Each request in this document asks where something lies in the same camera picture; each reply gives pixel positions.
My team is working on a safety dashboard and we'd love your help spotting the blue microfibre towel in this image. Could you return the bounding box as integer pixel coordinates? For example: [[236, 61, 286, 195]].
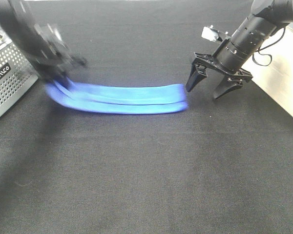
[[45, 81, 188, 115]]

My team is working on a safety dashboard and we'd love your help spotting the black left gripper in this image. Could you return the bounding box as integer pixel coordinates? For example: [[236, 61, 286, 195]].
[[31, 23, 87, 82]]

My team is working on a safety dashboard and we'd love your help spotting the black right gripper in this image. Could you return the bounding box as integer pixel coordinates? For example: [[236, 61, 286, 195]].
[[186, 39, 253, 99]]

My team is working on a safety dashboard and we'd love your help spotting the white plastic storage box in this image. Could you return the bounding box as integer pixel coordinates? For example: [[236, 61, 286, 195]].
[[243, 25, 293, 117]]

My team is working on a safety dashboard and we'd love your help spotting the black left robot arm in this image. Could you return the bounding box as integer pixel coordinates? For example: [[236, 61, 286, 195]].
[[0, 0, 86, 83]]

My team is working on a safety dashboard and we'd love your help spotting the grey perforated plastic basket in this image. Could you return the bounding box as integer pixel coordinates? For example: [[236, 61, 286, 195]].
[[0, 33, 38, 117]]

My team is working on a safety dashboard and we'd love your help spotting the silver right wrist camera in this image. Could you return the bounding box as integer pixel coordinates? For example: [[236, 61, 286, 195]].
[[201, 25, 231, 43]]

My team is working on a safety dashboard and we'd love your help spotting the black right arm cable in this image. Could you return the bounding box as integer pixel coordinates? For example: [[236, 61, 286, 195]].
[[252, 25, 286, 67]]

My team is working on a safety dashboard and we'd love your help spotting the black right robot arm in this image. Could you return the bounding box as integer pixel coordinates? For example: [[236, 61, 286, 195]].
[[186, 0, 293, 99]]

